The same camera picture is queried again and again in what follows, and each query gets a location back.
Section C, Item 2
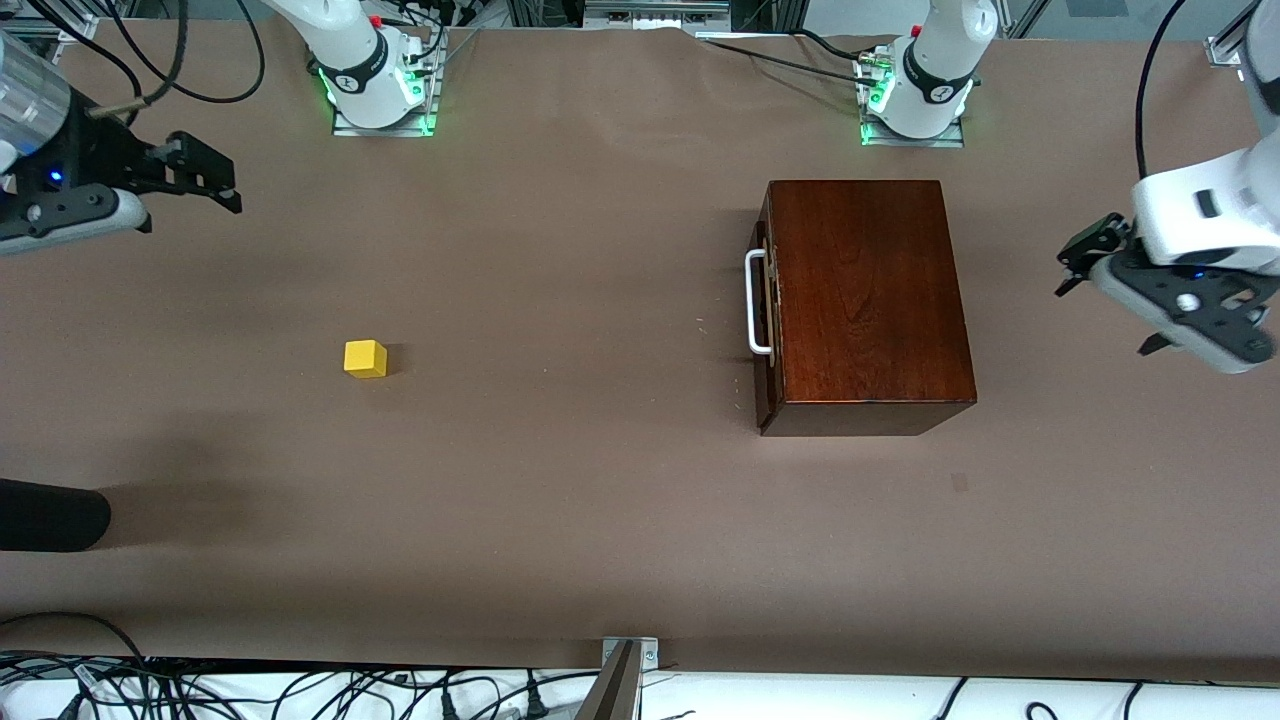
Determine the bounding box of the silver corner bracket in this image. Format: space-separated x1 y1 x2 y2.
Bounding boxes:
601 636 661 671

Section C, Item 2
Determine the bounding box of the black base power cable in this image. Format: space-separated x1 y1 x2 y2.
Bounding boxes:
698 36 881 89
790 28 881 63

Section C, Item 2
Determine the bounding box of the white drawer handle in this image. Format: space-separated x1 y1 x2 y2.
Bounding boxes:
745 248 777 357

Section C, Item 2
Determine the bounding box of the brown paper table cover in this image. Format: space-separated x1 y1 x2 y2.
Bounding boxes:
0 20 1280 684

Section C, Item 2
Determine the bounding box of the dark brown wooden cabinet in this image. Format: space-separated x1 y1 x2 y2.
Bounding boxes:
757 180 978 438

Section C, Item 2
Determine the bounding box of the black looped cable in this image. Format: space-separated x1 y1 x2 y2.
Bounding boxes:
0 612 151 691

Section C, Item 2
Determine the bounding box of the dark grey metal bar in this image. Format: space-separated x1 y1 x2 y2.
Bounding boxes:
575 640 641 720

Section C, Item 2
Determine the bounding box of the black foam-covered pole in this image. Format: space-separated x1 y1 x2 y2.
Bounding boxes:
0 478 112 553

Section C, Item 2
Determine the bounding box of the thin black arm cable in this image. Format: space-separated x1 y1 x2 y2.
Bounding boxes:
1134 0 1188 181

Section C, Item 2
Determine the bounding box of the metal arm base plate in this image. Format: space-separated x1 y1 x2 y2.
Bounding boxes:
332 40 442 138
858 55 967 149

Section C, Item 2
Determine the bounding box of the light wood drawer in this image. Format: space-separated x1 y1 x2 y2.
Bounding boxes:
757 190 786 431

